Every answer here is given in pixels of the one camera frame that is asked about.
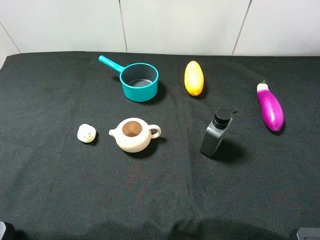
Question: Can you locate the small white garlic toy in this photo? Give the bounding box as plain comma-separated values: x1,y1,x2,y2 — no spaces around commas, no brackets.
77,124,97,143

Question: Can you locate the grey corner object right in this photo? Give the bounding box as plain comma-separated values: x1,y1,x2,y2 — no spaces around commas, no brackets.
296,227,320,240

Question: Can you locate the beige ceramic teapot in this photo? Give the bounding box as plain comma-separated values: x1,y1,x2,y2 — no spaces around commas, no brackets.
109,117,162,153

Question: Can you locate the orange yellow mango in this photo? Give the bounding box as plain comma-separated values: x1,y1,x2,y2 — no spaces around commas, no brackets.
184,60,204,97

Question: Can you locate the black pump dispenser bottle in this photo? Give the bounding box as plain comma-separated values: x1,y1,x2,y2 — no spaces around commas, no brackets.
200,107,238,158

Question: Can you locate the black table cloth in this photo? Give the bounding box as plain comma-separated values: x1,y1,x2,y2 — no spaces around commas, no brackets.
0,52,320,240

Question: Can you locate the purple eggplant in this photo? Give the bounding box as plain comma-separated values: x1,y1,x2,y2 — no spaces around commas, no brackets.
256,80,285,132

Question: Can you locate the teal saucepan with handle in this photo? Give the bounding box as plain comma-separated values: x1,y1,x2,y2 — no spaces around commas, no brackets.
98,55,159,102

